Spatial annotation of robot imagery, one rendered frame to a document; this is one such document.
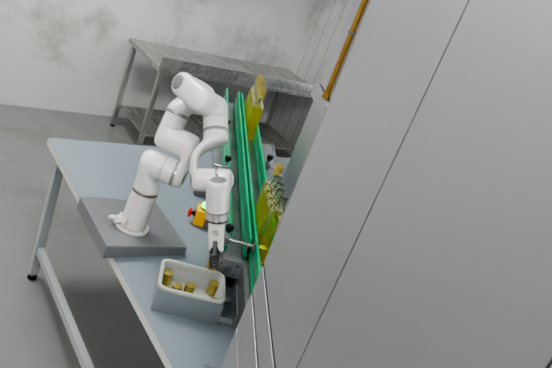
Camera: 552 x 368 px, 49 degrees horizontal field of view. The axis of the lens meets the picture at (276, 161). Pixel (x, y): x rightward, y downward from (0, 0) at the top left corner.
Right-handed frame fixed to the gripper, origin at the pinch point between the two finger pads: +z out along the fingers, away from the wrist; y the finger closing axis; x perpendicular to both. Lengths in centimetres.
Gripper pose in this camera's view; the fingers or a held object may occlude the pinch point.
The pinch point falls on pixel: (214, 259)
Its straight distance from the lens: 204.0
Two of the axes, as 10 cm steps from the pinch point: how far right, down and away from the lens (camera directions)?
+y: -0.5, -3.8, 9.2
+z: -0.8, 9.2, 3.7
